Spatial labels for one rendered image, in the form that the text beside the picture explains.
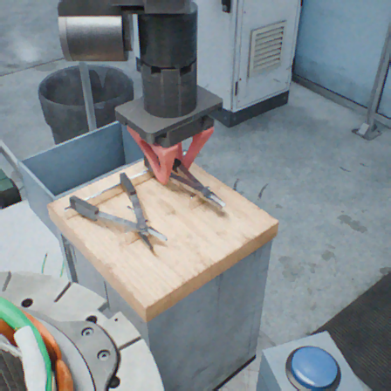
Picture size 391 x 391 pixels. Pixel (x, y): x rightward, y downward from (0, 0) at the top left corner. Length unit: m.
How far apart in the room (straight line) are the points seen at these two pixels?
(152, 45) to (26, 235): 0.61
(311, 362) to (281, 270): 1.49
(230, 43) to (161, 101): 2.07
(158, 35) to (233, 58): 2.14
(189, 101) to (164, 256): 0.16
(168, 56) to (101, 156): 0.31
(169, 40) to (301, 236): 1.72
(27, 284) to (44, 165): 0.27
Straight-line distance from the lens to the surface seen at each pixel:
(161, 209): 0.56
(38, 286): 0.46
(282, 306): 1.84
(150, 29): 0.46
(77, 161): 0.72
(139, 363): 0.40
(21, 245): 0.97
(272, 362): 0.47
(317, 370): 0.46
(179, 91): 0.48
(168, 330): 0.53
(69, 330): 0.42
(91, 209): 0.53
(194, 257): 0.51
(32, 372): 0.33
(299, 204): 2.26
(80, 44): 0.47
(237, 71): 2.61
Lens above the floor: 1.43
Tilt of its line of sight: 39 degrees down
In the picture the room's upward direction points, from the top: straight up
